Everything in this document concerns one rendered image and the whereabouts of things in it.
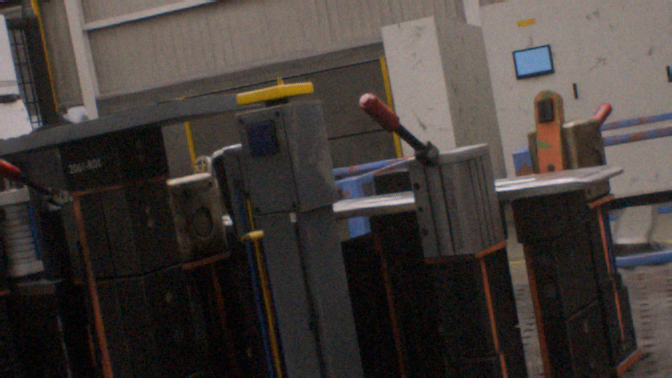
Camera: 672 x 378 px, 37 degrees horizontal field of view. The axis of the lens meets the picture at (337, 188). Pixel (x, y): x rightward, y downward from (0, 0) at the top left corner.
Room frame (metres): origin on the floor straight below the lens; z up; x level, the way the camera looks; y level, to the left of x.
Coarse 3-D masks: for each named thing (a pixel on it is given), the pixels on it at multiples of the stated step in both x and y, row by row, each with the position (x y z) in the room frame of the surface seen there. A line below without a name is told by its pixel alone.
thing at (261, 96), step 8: (272, 88) 1.05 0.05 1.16; (280, 88) 1.05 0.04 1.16; (288, 88) 1.06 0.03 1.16; (296, 88) 1.07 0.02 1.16; (304, 88) 1.08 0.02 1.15; (312, 88) 1.09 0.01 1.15; (240, 96) 1.07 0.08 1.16; (248, 96) 1.07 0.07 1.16; (256, 96) 1.06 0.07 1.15; (264, 96) 1.06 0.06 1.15; (272, 96) 1.05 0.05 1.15; (280, 96) 1.05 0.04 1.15; (288, 96) 1.06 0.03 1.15; (240, 104) 1.08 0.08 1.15; (248, 104) 1.07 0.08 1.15; (256, 104) 1.10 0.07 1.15; (272, 104) 1.07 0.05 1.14; (280, 104) 1.07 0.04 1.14
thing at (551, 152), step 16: (544, 96) 1.41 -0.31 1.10; (560, 96) 1.42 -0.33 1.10; (544, 112) 1.41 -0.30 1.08; (560, 112) 1.41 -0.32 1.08; (544, 128) 1.41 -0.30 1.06; (560, 128) 1.40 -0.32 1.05; (544, 144) 1.41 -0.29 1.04; (560, 144) 1.39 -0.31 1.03; (544, 160) 1.40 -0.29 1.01; (560, 160) 1.39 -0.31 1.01
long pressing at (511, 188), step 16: (528, 176) 1.35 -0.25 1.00; (544, 176) 1.30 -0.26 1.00; (560, 176) 1.26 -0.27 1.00; (576, 176) 1.22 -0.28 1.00; (592, 176) 1.21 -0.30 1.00; (608, 176) 1.24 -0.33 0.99; (400, 192) 1.48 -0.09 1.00; (512, 192) 1.20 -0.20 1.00; (528, 192) 1.19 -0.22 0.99; (544, 192) 1.18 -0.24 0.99; (560, 192) 1.17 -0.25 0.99; (336, 208) 1.36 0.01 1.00; (352, 208) 1.34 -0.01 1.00; (368, 208) 1.32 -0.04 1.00; (384, 208) 1.31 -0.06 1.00; (400, 208) 1.30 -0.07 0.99; (224, 224) 1.47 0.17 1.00
